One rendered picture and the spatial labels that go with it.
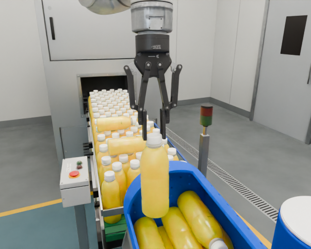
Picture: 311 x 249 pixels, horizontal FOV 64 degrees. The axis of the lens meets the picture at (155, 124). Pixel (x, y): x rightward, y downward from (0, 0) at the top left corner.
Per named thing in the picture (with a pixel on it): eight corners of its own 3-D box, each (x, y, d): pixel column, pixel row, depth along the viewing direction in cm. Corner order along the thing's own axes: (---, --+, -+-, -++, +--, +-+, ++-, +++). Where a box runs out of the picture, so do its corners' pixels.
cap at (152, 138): (165, 143, 60) (165, 135, 59) (150, 145, 58) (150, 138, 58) (157, 138, 63) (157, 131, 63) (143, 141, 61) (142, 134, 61)
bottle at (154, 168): (174, 214, 64) (174, 143, 59) (149, 223, 61) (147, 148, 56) (161, 200, 70) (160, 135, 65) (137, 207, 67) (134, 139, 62)
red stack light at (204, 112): (203, 116, 124) (204, 109, 123) (197, 113, 130) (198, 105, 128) (214, 115, 126) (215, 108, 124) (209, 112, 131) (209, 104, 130)
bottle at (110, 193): (118, 210, 106) (116, 170, 99) (123, 221, 99) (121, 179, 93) (101, 215, 103) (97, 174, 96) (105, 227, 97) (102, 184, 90)
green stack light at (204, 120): (202, 126, 126) (203, 117, 124) (197, 122, 131) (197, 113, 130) (214, 125, 127) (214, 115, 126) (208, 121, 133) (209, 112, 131)
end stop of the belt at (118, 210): (103, 217, 94) (102, 211, 93) (103, 216, 95) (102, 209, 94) (201, 199, 105) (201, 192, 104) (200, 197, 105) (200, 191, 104)
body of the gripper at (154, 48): (134, 32, 51) (136, 78, 53) (175, 32, 52) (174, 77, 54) (131, 36, 58) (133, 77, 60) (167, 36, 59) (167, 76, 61)
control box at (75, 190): (62, 208, 92) (59, 184, 88) (65, 179, 110) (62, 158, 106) (91, 203, 94) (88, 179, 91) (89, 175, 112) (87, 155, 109)
